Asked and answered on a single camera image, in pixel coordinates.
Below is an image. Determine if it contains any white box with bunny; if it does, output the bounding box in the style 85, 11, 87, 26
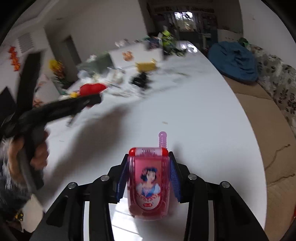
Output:
109, 43, 164, 69

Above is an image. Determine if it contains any yellow flower plant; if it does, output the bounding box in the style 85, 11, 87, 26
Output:
49, 59, 69, 88

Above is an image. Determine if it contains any person left hand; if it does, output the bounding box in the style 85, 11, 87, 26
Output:
7, 131, 49, 185

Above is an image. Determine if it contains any black crumpled bag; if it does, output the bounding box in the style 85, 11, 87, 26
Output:
130, 72, 150, 89

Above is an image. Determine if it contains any green tissue box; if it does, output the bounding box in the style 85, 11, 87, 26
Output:
76, 52, 114, 76

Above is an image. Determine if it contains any red chinese knot decoration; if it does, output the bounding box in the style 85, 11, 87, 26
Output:
8, 46, 21, 72

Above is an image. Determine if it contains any green frog toy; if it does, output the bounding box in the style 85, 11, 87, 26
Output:
161, 30, 177, 55

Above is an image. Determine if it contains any small yellow box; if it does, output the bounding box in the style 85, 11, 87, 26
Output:
135, 59, 157, 72

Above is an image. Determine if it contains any blue bean bag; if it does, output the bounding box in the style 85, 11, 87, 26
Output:
208, 41, 258, 83

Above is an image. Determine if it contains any floral sofa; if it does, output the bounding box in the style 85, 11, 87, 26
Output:
238, 38, 295, 132

